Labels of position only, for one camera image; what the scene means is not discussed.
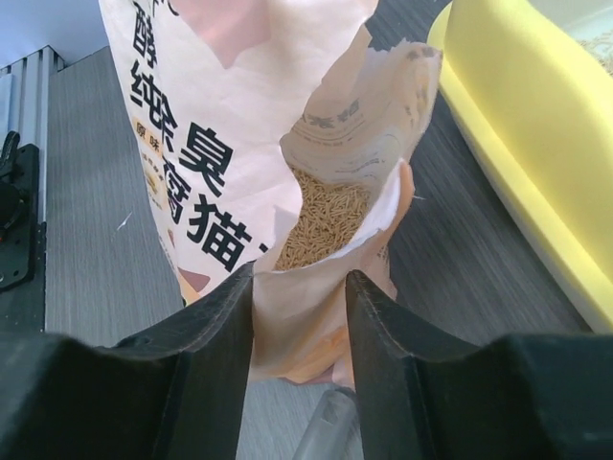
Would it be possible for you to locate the pink cat litter bag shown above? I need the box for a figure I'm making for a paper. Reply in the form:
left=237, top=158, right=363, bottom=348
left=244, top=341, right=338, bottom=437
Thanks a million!
left=100, top=1, right=443, bottom=386

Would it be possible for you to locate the yellow litter box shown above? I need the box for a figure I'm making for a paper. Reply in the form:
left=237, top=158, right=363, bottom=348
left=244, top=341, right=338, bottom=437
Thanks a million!
left=427, top=0, right=612, bottom=333

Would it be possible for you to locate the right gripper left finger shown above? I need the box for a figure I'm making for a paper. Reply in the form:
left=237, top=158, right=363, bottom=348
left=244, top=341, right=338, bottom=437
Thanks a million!
left=1, top=264, right=253, bottom=459

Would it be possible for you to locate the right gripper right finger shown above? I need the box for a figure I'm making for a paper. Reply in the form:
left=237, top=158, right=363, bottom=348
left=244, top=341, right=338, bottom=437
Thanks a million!
left=346, top=271, right=612, bottom=459

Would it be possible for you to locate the aluminium rail frame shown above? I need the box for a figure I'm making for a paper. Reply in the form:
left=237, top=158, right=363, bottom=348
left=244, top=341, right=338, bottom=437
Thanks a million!
left=1, top=47, right=63, bottom=334

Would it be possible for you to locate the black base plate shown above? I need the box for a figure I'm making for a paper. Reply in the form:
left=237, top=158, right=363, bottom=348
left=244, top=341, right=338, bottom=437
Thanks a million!
left=1, top=130, right=39, bottom=292

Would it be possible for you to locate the clear plastic scoop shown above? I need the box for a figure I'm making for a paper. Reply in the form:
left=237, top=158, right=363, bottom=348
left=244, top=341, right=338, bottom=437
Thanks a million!
left=292, top=387, right=357, bottom=460

